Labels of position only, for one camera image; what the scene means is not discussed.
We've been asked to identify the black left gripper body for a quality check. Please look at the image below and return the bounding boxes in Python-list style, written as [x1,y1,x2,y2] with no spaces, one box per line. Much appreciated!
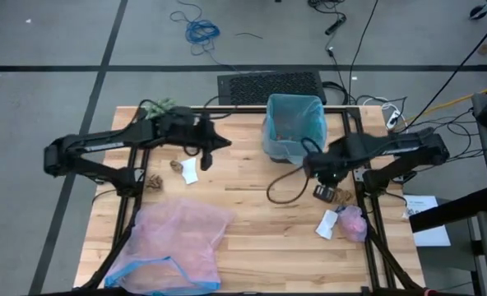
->
[159,105,211,151]

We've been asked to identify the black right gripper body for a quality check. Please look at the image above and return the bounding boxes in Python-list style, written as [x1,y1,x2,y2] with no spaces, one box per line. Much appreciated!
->
[302,150,351,187]

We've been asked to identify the small knotted pink plastic bag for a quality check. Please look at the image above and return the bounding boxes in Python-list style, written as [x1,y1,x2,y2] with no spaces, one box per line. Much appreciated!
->
[335,204,369,243]

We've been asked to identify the grey plastic trash bin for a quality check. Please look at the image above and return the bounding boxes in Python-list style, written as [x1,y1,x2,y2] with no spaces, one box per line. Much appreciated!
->
[267,151,306,165]

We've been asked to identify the pink trash bag blue drawstring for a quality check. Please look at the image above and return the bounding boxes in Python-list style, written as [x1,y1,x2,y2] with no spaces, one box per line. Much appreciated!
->
[104,197,236,296]

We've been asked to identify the green crumpled object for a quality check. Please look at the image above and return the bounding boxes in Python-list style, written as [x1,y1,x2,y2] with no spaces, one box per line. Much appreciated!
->
[144,97,178,120]

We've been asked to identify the white power strip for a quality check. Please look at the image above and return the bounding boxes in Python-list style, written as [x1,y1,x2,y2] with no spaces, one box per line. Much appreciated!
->
[386,109,402,130]

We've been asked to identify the white printed paper sheet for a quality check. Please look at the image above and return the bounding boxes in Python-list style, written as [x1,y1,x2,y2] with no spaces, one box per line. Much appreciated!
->
[402,194,452,247]

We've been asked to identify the black bar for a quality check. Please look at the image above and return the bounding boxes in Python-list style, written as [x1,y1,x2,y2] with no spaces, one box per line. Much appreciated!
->
[409,187,487,234]

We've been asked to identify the black power strip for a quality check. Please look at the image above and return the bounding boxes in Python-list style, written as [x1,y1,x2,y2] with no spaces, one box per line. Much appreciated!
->
[324,15,347,36]

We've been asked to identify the black chair wheel base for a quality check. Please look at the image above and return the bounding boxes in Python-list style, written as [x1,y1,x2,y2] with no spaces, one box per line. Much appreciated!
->
[468,0,487,21]

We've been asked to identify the black aluminium table frame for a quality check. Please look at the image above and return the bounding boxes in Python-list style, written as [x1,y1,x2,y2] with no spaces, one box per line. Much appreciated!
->
[78,105,428,296]

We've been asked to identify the coiled blue cable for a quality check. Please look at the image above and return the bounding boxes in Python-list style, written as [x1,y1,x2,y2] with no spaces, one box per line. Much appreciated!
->
[169,0,239,73]

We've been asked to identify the long black hanging cable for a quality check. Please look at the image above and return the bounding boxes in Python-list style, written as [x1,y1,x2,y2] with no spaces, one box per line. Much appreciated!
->
[348,0,379,104]
[395,10,487,135]

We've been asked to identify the yellow extension cable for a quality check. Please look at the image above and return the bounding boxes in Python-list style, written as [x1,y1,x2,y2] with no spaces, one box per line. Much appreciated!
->
[428,86,487,113]

